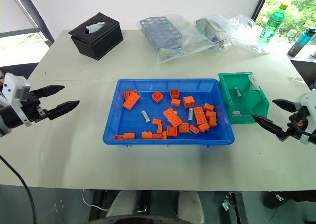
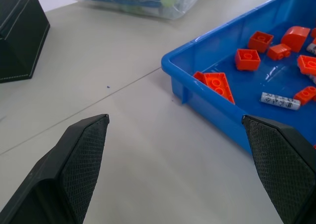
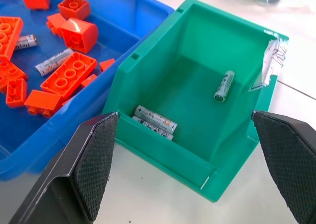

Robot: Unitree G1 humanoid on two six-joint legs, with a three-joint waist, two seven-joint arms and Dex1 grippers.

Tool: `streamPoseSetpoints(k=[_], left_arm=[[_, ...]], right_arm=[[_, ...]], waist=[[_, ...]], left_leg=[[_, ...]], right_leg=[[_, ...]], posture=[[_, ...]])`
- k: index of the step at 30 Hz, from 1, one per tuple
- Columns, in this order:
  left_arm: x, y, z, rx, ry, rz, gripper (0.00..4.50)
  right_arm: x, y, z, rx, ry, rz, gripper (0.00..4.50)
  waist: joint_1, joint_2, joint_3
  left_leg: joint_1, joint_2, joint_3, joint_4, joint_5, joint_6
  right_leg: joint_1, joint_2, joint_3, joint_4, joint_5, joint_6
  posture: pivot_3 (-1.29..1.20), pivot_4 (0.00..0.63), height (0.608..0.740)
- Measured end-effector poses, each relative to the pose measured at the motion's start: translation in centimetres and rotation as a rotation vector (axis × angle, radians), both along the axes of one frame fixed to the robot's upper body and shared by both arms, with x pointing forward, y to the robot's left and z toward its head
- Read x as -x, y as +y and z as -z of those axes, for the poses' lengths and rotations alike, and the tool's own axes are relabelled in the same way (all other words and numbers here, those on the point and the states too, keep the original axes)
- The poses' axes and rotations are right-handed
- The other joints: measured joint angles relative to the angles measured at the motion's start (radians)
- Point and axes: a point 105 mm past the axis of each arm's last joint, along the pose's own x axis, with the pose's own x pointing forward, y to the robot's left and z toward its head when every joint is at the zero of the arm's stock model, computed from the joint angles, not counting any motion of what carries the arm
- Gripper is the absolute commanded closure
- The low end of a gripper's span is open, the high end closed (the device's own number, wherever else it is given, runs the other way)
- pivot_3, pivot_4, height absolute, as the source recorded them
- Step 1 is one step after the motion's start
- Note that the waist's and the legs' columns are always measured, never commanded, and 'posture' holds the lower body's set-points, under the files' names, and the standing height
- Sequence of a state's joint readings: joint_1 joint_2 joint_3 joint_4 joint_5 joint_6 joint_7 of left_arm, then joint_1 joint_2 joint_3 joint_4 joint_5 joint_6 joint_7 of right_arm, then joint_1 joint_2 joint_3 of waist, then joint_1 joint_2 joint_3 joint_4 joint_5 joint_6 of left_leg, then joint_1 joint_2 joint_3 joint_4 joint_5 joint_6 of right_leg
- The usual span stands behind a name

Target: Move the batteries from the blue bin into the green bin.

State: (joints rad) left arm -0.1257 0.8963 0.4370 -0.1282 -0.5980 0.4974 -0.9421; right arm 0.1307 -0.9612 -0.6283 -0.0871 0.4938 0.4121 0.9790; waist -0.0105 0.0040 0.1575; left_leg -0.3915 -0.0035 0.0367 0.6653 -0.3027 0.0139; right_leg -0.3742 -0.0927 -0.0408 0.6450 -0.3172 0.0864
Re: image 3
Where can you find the orange curved plastic building brick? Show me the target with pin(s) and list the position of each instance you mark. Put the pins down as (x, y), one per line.
(79, 34)

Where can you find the blue plastic tray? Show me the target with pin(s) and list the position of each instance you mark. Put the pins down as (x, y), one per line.
(128, 28)

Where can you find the small orange building block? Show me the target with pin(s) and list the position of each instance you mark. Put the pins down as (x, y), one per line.
(106, 64)
(54, 22)
(88, 80)

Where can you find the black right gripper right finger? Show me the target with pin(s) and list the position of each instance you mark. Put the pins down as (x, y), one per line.
(286, 154)

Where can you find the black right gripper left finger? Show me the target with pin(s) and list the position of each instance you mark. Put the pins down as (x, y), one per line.
(81, 164)

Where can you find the green plastic bin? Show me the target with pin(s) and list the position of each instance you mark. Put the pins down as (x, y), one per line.
(197, 125)

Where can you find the white AA battery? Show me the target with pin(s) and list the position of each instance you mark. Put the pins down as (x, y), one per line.
(53, 62)
(158, 133)
(156, 121)
(224, 86)
(26, 42)

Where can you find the torn white paper label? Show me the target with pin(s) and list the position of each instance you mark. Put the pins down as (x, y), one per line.
(272, 58)

